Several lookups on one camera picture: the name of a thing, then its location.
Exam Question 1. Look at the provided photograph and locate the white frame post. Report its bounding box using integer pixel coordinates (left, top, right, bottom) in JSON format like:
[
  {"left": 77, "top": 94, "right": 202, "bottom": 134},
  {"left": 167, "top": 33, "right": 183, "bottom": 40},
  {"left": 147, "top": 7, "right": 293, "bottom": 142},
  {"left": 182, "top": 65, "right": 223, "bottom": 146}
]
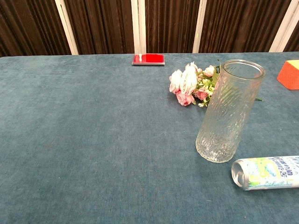
[
  {"left": 192, "top": 0, "right": 207, "bottom": 54},
  {"left": 130, "top": 0, "right": 147, "bottom": 55},
  {"left": 269, "top": 0, "right": 299, "bottom": 53},
  {"left": 54, "top": 0, "right": 79, "bottom": 56}
]

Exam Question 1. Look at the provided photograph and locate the clear textured glass vase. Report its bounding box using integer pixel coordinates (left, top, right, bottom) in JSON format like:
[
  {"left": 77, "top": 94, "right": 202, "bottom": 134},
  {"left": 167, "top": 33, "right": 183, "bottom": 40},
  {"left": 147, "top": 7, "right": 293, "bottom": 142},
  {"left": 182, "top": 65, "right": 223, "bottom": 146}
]
[{"left": 195, "top": 59, "right": 266, "bottom": 163}]

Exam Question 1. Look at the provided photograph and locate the white green drink can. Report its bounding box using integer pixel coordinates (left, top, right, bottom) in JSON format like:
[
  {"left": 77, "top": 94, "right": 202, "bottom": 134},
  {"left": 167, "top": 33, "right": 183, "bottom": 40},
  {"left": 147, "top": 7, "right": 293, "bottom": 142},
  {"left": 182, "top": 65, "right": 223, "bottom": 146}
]
[{"left": 231, "top": 155, "right": 299, "bottom": 191}]

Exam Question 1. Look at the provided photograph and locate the blue velvet tablecloth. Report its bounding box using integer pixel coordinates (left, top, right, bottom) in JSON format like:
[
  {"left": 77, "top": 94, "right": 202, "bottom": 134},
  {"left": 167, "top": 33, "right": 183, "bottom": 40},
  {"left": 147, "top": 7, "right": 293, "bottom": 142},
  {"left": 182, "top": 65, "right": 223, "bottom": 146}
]
[{"left": 0, "top": 51, "right": 299, "bottom": 224}]

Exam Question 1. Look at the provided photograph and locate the orange yellow sponge block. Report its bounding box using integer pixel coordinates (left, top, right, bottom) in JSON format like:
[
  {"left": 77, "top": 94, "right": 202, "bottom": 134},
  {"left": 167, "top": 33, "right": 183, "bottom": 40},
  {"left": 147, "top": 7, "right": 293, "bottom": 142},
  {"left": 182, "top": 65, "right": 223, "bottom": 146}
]
[{"left": 277, "top": 59, "right": 299, "bottom": 91}]

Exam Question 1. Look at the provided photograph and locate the red ink pad case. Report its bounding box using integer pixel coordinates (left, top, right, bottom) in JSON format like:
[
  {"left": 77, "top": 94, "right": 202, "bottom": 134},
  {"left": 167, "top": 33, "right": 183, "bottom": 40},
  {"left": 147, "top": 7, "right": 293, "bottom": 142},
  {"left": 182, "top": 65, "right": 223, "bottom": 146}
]
[{"left": 131, "top": 53, "right": 166, "bottom": 66}]

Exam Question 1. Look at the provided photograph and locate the dark brown curtain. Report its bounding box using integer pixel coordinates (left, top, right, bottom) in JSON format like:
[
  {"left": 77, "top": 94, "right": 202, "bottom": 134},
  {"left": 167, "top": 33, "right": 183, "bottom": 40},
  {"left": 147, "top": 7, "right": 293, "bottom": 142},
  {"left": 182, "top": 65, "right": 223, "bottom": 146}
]
[{"left": 0, "top": 0, "right": 299, "bottom": 57}]

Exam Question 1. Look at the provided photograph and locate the pink artificial flower bouquet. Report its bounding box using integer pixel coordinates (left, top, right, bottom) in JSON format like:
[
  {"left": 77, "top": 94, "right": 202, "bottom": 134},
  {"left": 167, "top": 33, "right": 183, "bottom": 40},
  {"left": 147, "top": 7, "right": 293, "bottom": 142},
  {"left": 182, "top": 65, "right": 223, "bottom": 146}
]
[{"left": 169, "top": 59, "right": 264, "bottom": 108}]

